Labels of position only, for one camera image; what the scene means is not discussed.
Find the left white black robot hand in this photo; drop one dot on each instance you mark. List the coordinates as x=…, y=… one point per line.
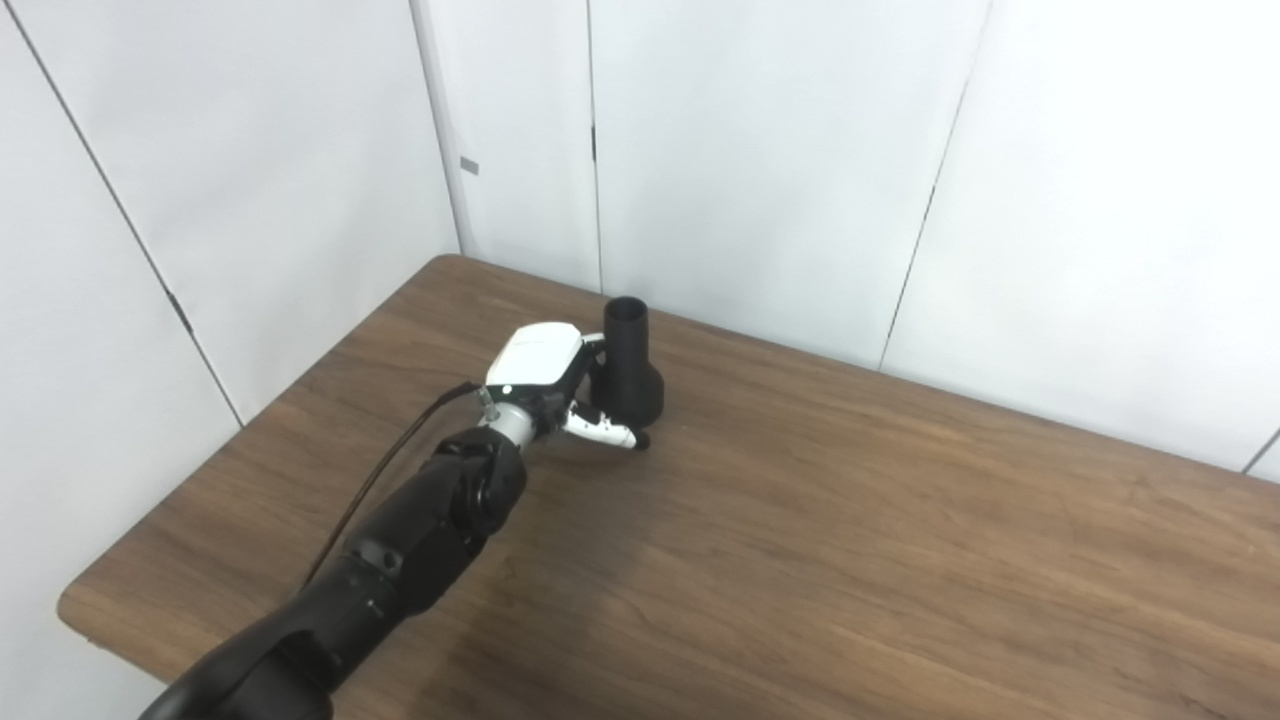
x=535, y=355

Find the black flared nozzle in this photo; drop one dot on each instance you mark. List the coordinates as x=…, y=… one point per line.
x=630, y=380

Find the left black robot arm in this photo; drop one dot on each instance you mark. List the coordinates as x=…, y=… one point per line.
x=400, y=560

